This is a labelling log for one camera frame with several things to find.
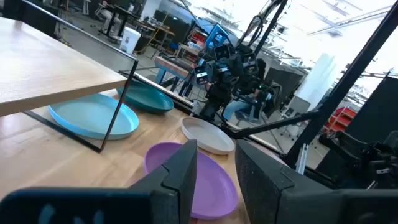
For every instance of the purple plate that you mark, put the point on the purple plate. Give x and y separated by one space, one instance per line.
214 189

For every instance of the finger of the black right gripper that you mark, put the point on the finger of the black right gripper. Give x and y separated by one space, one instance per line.
249 63
201 74

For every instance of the white trash bin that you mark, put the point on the white trash bin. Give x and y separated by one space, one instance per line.
130 40

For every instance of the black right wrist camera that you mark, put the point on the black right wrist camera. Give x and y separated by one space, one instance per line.
222 52

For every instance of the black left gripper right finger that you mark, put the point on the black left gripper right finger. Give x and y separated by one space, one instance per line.
280 202

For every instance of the light blue plate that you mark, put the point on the light blue plate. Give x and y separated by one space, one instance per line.
87 115

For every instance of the bench with blue legs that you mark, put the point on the bench with blue legs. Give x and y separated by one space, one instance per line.
171 65

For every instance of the person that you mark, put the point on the person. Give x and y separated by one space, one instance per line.
110 18

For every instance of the white partition panel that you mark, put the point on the white partition panel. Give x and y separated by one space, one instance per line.
317 81

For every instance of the white plate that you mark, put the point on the white plate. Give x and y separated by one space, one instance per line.
206 135

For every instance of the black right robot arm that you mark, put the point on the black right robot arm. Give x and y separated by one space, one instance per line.
217 99

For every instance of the black rig frame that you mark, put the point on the black rig frame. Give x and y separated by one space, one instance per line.
351 74

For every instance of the black machine beside table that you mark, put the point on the black machine beside table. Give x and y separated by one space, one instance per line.
367 158

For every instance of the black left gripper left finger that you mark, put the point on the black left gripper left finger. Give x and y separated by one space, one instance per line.
93 205

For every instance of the wooden shelf with black frame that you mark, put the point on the wooden shelf with black frame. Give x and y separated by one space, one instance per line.
46 68

